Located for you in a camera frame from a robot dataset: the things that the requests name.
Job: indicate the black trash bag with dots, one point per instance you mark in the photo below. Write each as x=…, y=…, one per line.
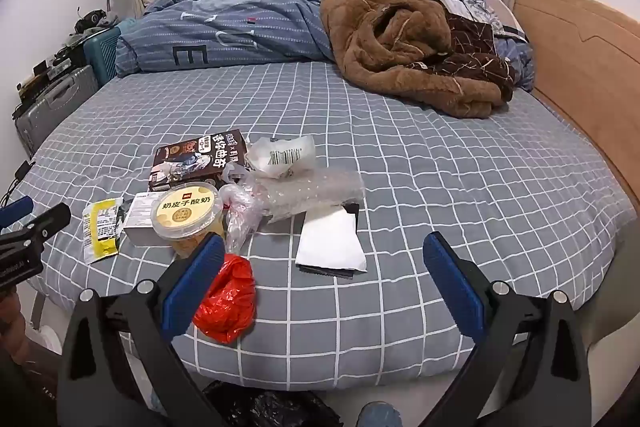
x=270, y=409

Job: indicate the yellow yogurt tub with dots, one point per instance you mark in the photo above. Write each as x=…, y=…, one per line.
x=185, y=212

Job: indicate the blue fuzzy slipper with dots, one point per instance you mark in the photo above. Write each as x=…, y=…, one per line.
x=380, y=414

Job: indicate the teal suitcase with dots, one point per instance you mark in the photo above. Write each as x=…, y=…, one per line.
x=102, y=54

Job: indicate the dark round gadget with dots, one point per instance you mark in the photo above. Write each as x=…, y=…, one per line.
x=90, y=19

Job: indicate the black power adapter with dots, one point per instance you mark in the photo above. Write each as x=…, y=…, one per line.
x=21, y=169

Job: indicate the red plastic bag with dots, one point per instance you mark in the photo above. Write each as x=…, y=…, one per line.
x=227, y=302

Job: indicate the small white box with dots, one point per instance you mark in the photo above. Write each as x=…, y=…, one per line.
x=137, y=227

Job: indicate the yellow snack wrapper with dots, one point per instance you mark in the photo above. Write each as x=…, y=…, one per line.
x=102, y=232

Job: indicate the brown fleece blanket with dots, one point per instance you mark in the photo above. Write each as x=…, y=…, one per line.
x=380, y=37

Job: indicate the wooden headboard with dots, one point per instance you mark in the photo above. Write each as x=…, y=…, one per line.
x=575, y=67

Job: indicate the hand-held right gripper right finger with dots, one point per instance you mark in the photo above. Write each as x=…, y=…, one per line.
x=452, y=287

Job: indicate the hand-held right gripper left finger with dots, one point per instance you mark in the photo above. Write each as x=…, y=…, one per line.
x=200, y=277

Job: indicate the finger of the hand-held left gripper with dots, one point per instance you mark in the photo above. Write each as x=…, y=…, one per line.
x=19, y=209
x=50, y=219

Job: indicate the white barcode plastic bag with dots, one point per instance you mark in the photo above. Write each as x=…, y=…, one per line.
x=285, y=154

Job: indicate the person's left forearm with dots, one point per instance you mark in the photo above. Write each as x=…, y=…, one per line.
x=12, y=332

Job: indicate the clear crumpled plastic bag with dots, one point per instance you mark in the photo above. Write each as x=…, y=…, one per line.
x=240, y=217

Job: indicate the blue striped duvet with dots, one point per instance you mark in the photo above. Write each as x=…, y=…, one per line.
x=225, y=37

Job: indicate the grey suitcase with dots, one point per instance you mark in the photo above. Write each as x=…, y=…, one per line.
x=55, y=102

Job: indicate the grey checked bed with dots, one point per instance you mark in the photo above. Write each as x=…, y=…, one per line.
x=400, y=157

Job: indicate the clear bubble wrap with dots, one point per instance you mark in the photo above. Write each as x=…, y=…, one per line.
x=310, y=194

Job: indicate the plastic courier mailer bag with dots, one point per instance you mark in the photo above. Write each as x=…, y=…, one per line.
x=327, y=242

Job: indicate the blue white patterned pillow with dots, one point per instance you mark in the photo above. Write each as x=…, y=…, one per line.
x=480, y=2

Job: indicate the brown cookie box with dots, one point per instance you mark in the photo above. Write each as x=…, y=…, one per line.
x=190, y=157

